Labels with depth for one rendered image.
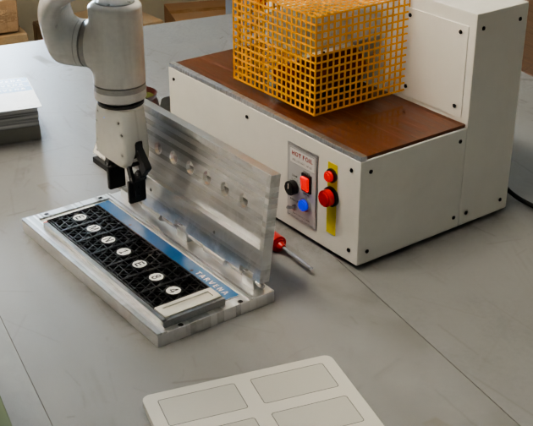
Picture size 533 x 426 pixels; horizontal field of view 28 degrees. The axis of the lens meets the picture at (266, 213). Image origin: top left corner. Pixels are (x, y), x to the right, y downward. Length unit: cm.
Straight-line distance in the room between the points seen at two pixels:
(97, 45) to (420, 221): 59
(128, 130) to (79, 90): 78
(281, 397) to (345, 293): 29
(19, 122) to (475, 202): 93
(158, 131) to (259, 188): 28
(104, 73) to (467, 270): 65
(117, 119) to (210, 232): 23
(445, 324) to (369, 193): 24
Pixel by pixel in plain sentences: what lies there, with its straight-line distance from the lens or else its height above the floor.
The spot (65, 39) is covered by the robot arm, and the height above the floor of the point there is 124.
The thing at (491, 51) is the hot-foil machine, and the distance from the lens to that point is 175.
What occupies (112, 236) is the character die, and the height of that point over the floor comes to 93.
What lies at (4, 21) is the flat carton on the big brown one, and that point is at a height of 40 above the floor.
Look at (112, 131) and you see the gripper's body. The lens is 173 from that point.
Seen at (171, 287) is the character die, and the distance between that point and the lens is 160.
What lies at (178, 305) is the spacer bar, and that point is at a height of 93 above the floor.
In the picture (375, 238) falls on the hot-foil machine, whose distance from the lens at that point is 170.
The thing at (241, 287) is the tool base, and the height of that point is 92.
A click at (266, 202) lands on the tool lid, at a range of 153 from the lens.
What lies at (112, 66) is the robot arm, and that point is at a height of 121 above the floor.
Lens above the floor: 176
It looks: 27 degrees down
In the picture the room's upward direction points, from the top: straight up
